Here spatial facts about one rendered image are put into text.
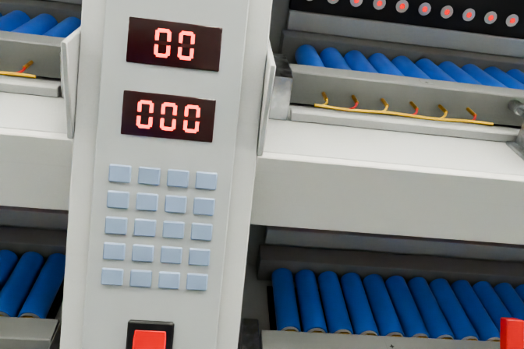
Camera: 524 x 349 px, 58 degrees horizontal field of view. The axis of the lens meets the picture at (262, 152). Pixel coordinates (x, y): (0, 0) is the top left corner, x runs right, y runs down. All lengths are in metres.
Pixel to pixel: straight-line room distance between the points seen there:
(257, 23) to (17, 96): 0.15
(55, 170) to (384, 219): 0.18
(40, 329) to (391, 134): 0.26
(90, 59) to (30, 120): 0.05
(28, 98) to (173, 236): 0.12
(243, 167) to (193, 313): 0.08
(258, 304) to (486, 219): 0.20
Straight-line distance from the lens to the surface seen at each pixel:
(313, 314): 0.39
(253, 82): 0.25
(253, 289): 0.42
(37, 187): 0.28
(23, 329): 0.37
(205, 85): 0.24
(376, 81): 0.33
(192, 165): 0.24
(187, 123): 0.24
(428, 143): 0.31
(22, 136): 0.27
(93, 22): 0.26
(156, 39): 0.24
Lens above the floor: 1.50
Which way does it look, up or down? 5 degrees down
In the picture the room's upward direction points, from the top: 6 degrees clockwise
